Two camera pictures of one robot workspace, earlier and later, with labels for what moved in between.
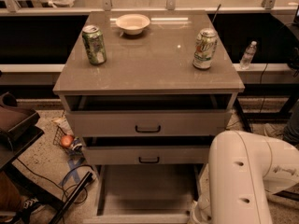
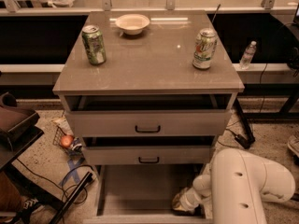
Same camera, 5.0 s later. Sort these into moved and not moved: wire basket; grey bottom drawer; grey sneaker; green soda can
Moved: grey sneaker
Not moved: green soda can; grey bottom drawer; wire basket
